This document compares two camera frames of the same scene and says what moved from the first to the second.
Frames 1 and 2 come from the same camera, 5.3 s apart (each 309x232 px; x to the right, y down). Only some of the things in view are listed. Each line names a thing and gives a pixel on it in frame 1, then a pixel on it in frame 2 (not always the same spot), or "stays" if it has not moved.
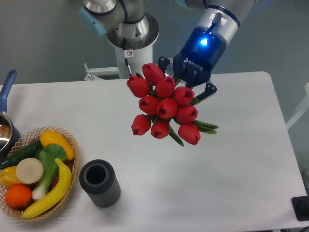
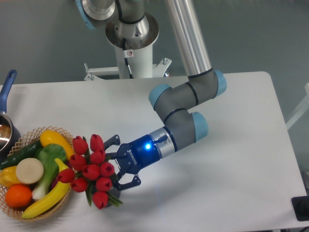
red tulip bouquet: x=163 y=104 -> x=89 y=173
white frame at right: x=301 y=109 stays
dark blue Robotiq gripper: x=192 y=65 -> x=138 y=154
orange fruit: x=18 y=195 stays
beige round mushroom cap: x=30 y=170 stays
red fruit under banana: x=70 y=164 stays
